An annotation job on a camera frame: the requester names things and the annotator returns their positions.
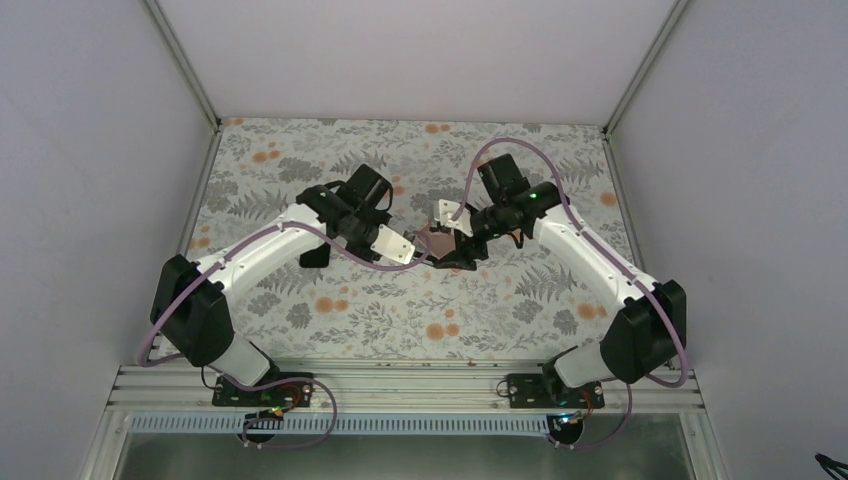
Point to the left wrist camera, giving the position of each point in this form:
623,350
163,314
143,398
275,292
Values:
392,246

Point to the white slotted cable duct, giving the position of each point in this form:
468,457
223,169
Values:
343,424

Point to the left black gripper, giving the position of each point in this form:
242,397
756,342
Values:
361,234

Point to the pink phone case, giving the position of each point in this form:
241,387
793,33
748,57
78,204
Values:
439,243

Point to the left aluminium corner post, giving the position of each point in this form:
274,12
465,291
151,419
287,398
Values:
179,55

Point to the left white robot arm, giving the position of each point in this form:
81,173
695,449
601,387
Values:
192,302

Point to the aluminium front rail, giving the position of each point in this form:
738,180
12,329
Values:
439,387

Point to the aluminium corner post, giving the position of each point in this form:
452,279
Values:
179,55
655,48

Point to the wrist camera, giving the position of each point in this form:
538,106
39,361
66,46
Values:
448,216
392,246

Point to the right aluminium corner post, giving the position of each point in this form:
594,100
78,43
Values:
655,48

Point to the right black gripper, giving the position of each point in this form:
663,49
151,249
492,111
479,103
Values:
464,252

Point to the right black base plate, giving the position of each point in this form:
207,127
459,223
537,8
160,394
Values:
530,391

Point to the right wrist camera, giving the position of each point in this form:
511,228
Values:
448,216

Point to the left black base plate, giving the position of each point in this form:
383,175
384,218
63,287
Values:
295,392

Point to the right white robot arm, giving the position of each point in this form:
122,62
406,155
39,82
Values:
649,324

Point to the black phone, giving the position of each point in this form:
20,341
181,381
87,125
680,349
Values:
317,258

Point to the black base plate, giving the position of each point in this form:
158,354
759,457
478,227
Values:
530,391
295,392

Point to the floral patterned mat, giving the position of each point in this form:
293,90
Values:
518,304

